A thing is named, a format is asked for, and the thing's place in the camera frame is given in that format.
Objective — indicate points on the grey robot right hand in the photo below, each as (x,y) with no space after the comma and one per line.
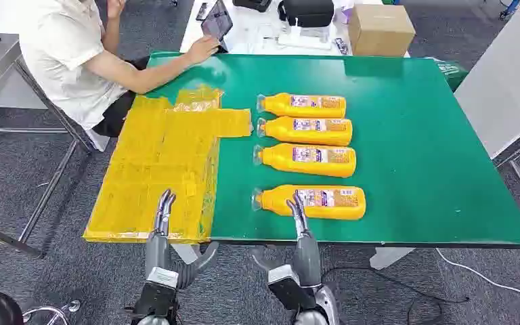
(307,260)

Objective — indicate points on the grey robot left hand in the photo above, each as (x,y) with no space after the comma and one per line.
(157,251)

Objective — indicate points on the orange drink bottle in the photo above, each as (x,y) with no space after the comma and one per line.
(282,160)
(282,106)
(278,204)
(282,131)

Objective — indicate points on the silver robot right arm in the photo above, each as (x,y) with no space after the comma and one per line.
(319,309)

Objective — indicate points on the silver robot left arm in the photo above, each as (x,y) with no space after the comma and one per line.
(152,301)

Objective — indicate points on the yellow plastic sheet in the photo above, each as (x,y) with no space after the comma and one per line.
(161,170)

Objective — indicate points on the person's right hand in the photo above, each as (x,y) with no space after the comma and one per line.
(202,48)

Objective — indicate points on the person's hand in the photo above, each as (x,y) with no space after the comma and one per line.
(202,48)
(115,6)

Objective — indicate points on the small dark packet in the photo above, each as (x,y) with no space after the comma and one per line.
(341,46)

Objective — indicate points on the person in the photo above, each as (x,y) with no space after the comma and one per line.
(58,58)

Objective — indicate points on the white desk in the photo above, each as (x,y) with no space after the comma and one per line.
(253,33)

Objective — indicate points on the green crate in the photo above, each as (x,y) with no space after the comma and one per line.
(452,74)

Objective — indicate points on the brown cardboard box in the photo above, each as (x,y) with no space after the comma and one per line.
(381,33)

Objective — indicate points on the dark tablet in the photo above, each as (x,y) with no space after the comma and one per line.
(217,20)

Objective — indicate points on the black phone on white desk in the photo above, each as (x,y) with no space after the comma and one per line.
(202,11)

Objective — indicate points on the person's left hand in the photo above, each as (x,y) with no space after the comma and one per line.
(115,6)

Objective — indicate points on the black bag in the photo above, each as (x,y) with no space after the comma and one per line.
(305,12)

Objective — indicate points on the black device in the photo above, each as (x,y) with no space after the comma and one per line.
(252,4)

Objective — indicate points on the white panel table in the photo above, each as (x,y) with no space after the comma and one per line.
(502,80)

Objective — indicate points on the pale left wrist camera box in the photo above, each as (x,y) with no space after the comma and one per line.
(162,277)

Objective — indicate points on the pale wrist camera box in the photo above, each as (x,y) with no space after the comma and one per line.
(282,274)
(162,277)

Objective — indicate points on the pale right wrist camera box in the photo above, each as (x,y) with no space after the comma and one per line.
(282,274)

